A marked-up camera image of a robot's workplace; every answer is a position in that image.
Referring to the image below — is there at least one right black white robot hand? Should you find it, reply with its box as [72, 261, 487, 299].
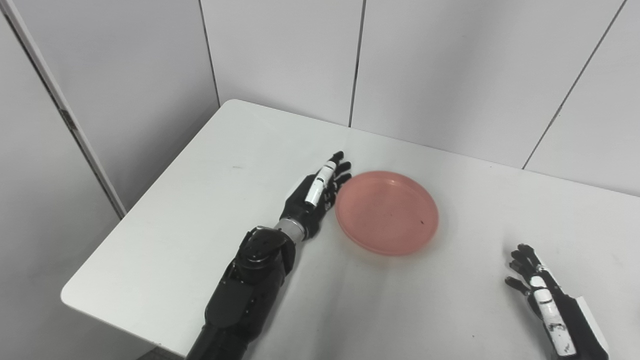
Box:
[504, 243, 611, 360]

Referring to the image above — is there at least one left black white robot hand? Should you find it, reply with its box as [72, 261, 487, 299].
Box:
[279, 151, 353, 242]

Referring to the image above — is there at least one pink round plate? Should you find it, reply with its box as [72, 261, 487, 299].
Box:
[335, 170, 440, 257]

